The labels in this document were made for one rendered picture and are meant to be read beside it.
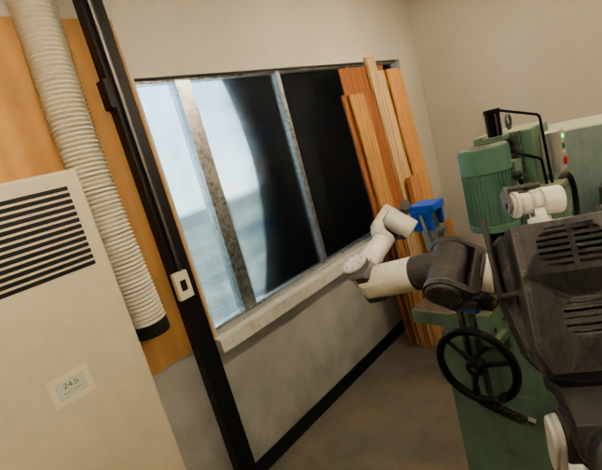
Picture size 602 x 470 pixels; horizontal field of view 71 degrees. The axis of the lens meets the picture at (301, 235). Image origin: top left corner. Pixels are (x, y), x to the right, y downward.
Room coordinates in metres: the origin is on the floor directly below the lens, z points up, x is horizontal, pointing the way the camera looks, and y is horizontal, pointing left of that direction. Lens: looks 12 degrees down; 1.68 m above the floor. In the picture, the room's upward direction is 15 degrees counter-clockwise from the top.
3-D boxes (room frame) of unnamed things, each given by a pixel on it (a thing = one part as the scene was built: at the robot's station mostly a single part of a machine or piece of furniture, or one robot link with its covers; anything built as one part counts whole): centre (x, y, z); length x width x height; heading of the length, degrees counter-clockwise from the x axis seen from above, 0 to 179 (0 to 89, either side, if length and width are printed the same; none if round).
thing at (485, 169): (1.53, -0.71, 1.35); 0.18 x 0.18 x 0.31
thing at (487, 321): (1.43, -0.55, 0.91); 0.15 x 0.14 x 0.09; 42
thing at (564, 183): (1.56, -0.98, 1.23); 0.09 x 0.08 x 0.15; 132
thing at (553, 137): (1.64, -1.05, 1.40); 0.10 x 0.06 x 0.16; 132
